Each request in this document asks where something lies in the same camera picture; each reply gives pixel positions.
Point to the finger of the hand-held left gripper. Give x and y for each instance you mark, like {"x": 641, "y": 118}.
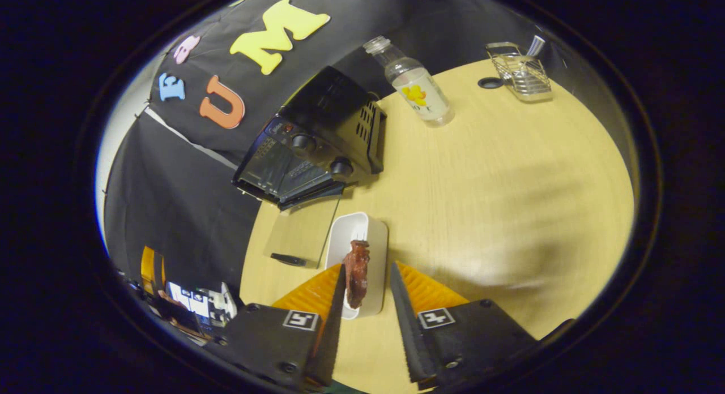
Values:
{"x": 152, "y": 269}

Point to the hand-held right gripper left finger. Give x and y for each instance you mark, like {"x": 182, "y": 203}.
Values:
{"x": 331, "y": 332}

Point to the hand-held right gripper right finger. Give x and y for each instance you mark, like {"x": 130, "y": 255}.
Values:
{"x": 405, "y": 326}

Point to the brown meat slice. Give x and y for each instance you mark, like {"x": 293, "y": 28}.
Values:
{"x": 357, "y": 275}

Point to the black electric oven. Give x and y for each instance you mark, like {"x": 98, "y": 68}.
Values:
{"x": 328, "y": 116}

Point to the black backdrop cloth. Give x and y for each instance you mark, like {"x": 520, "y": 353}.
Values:
{"x": 170, "y": 213}

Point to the white rectangular plate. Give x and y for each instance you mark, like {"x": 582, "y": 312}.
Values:
{"x": 375, "y": 241}

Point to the clear bottle with flower label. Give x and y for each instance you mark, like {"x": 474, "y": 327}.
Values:
{"x": 419, "y": 94}

